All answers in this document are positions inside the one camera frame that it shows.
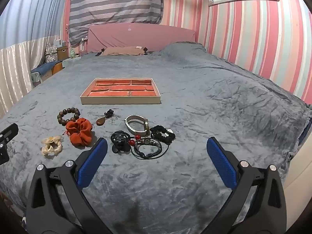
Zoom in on black leather cord bracelet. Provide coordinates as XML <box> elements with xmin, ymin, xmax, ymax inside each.
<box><xmin>131</xmin><ymin>138</ymin><xmax>171</xmax><ymax>160</ymax></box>

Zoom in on red bead hair tie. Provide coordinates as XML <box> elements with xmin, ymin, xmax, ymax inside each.
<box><xmin>129</xmin><ymin>134</ymin><xmax>142</xmax><ymax>146</ymax></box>

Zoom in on blue curtain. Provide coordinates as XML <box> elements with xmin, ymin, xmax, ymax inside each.
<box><xmin>0</xmin><ymin>0</ymin><xmax>71</xmax><ymax>51</ymax></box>

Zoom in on brick-pattern jewelry tray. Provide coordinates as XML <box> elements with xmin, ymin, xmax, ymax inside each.
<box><xmin>80</xmin><ymin>78</ymin><xmax>162</xmax><ymax>105</ymax></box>

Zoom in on brown cardboard box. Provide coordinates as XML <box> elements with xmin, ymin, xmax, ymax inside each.
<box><xmin>57</xmin><ymin>46</ymin><xmax>69</xmax><ymax>61</ymax></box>

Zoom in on white shiny curtain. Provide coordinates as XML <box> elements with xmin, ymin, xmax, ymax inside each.
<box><xmin>0</xmin><ymin>36</ymin><xmax>53</xmax><ymax>117</ymax></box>

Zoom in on black scrunchie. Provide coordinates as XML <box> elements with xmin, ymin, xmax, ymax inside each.
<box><xmin>150</xmin><ymin>125</ymin><xmax>176</xmax><ymax>144</ymax></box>

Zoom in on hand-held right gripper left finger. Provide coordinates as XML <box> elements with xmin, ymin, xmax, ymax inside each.
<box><xmin>24</xmin><ymin>138</ymin><xmax>114</xmax><ymax>234</ymax></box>

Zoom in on brown wooden pendant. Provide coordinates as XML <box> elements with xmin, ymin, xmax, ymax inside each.
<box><xmin>96</xmin><ymin>110</ymin><xmax>114</xmax><ymax>126</ymax></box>

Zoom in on small patterned box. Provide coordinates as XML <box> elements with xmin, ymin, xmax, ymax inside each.
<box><xmin>30</xmin><ymin>72</ymin><xmax>41</xmax><ymax>88</ymax></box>

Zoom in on pink pillow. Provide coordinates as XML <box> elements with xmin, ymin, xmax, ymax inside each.
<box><xmin>87</xmin><ymin>24</ymin><xmax>196</xmax><ymax>53</ymax></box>

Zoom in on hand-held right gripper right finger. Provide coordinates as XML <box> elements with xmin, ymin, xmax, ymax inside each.
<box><xmin>202</xmin><ymin>137</ymin><xmax>288</xmax><ymax>234</ymax></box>

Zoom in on white strap wristwatch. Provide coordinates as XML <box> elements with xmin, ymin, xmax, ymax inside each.
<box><xmin>124</xmin><ymin>114</ymin><xmax>150</xmax><ymax>137</ymax></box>

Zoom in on blue cloth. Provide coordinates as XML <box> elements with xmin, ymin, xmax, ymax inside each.
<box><xmin>30</xmin><ymin>61</ymin><xmax>59</xmax><ymax>75</ymax></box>

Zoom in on tan pillow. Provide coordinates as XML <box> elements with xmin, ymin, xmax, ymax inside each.
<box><xmin>99</xmin><ymin>46</ymin><xmax>148</xmax><ymax>56</ymax></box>

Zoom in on brown chair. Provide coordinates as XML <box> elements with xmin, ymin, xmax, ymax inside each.
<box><xmin>51</xmin><ymin>62</ymin><xmax>64</xmax><ymax>75</ymax></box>

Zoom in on black hair ties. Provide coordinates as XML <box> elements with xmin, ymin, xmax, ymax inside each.
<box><xmin>110</xmin><ymin>130</ymin><xmax>133</xmax><ymax>154</ymax></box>

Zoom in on cream fabric scrunchie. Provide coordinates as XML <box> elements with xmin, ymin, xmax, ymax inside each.
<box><xmin>41</xmin><ymin>135</ymin><xmax>63</xmax><ymax>157</ymax></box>

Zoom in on striped grey pillow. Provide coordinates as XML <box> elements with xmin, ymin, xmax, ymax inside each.
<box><xmin>68</xmin><ymin>0</ymin><xmax>164</xmax><ymax>47</ymax></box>

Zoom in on patterned storage box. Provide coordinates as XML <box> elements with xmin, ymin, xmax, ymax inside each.
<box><xmin>45</xmin><ymin>45</ymin><xmax>59</xmax><ymax>62</ymax></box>

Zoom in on brown wooden bead bracelet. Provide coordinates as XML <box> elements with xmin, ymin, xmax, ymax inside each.
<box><xmin>58</xmin><ymin>107</ymin><xmax>81</xmax><ymax>127</ymax></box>

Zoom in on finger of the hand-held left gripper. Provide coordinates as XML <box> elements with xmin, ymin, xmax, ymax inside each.
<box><xmin>0</xmin><ymin>123</ymin><xmax>19</xmax><ymax>165</ymax></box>

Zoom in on orange fabric scrunchie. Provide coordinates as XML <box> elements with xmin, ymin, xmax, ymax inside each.
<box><xmin>65</xmin><ymin>117</ymin><xmax>93</xmax><ymax>147</ymax></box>

